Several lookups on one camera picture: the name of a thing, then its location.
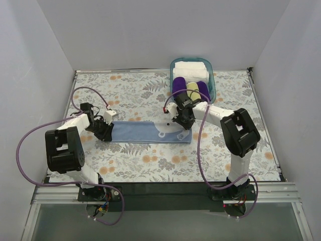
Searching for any blue towel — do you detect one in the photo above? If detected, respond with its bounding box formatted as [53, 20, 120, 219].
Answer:
[111, 121, 192, 144]

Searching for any green patterned towel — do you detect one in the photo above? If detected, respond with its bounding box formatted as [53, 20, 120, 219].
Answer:
[187, 82, 202, 101]

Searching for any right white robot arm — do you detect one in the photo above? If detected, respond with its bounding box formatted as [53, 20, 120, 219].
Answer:
[164, 92, 260, 200]

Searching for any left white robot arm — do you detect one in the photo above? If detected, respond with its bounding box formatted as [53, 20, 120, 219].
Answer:
[45, 102, 117, 201]

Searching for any right purple rolled towel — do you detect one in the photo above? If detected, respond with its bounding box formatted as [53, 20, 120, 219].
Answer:
[197, 81, 211, 101]

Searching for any purple rolled towel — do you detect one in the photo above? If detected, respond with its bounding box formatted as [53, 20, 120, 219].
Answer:
[172, 77, 187, 93]
[197, 81, 211, 101]

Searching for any left purple rolled towel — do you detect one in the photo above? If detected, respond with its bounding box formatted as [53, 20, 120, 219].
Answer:
[172, 77, 187, 93]

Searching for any teal plastic basket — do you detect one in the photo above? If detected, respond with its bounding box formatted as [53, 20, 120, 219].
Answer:
[170, 58, 216, 103]

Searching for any white rolled towel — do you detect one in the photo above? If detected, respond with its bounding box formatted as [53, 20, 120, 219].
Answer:
[173, 61, 210, 83]

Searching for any floral table mat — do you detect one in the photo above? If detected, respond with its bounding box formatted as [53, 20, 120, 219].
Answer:
[68, 71, 280, 182]

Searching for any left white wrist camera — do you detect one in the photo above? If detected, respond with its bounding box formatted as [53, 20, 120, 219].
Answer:
[103, 109, 118, 125]

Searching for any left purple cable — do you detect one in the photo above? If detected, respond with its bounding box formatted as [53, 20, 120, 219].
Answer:
[16, 86, 126, 225]

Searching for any purple cable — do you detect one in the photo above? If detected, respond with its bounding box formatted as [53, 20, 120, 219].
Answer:
[163, 90, 259, 219]
[16, 86, 126, 225]

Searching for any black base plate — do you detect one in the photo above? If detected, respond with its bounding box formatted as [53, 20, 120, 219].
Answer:
[77, 182, 257, 213]

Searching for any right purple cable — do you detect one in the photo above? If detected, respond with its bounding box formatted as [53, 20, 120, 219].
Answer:
[163, 90, 259, 219]

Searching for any aluminium frame rail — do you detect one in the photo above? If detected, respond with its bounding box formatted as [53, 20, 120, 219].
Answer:
[32, 182, 301, 204]

